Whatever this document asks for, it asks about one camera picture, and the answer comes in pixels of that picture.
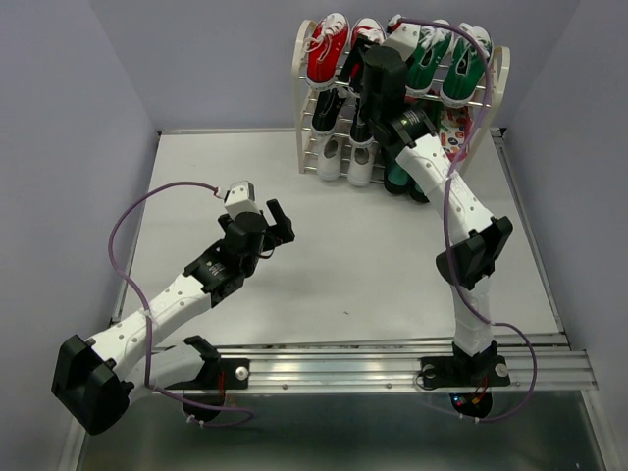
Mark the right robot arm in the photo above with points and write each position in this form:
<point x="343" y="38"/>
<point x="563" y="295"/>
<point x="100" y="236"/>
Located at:
<point x="474" y="237"/>

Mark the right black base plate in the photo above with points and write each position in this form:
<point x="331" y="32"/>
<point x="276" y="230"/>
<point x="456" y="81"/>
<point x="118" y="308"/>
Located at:
<point x="455" y="373"/>

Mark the right green canvas sneaker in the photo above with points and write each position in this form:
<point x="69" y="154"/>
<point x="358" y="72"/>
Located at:
<point x="466" y="68"/>

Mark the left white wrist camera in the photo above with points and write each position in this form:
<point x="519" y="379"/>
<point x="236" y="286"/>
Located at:
<point x="240" y="198"/>

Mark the red canvas sneaker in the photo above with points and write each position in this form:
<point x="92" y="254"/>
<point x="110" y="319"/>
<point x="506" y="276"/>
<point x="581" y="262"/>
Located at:
<point x="323" y="48"/>
<point x="367" y="33"/>

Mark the white sneaker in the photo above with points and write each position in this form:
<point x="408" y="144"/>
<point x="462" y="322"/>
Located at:
<point x="330" y="149"/>
<point x="361" y="164"/>

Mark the left dark green shoe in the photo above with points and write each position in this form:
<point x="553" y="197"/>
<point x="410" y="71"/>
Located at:
<point x="396" y="180"/>

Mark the black canvas sneaker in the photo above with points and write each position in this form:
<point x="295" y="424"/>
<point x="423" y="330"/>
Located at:
<point x="360" y="134"/>
<point x="328" y="106"/>

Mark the dark green shoe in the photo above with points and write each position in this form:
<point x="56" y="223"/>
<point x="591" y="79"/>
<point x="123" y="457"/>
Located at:
<point x="396" y="180"/>
<point x="416" y="194"/>

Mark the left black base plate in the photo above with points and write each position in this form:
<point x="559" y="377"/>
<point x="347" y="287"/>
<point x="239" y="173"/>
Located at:
<point x="212" y="375"/>

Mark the aluminium mounting rail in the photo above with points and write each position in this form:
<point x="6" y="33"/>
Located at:
<point x="395" y="368"/>

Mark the right dark green shoe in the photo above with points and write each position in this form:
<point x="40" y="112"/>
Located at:
<point x="416" y="194"/>

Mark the left pink patterned slipper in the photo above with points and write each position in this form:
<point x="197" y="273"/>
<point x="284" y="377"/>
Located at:
<point x="430" y="108"/>

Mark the pink patterned slipper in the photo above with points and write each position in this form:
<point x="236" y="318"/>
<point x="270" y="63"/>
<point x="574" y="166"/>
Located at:
<point x="430" y="108"/>
<point x="453" y="129"/>

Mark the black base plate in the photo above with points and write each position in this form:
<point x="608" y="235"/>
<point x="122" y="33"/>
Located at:
<point x="212" y="375"/>
<point x="455" y="373"/>

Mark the cream metal shoe shelf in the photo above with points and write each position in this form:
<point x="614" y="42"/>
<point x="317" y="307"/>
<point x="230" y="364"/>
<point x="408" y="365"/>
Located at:
<point x="482" y="106"/>

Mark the green canvas sneaker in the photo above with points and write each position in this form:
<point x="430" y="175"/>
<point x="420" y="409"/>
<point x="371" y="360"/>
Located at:
<point x="432" y="45"/>
<point x="466" y="68"/>

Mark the left green canvas sneaker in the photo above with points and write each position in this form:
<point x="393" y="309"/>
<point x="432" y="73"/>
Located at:
<point x="432" y="45"/>

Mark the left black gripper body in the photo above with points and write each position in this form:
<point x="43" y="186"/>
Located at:
<point x="248" y="266"/>

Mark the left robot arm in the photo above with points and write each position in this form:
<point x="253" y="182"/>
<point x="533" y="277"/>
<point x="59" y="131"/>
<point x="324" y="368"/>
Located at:
<point x="92" y="377"/>

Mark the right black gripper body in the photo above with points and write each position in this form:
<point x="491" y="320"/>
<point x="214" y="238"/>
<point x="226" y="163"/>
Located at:
<point x="366" y="108"/>

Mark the right pink patterned slipper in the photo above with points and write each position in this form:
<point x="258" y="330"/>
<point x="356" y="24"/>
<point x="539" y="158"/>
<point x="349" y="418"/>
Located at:
<point x="453" y="129"/>

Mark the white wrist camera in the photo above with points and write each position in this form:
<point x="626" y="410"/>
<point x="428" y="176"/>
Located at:
<point x="240" y="198"/>
<point x="403" y="38"/>

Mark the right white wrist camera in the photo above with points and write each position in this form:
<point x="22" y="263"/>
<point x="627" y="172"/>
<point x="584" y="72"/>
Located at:
<point x="403" y="38"/>

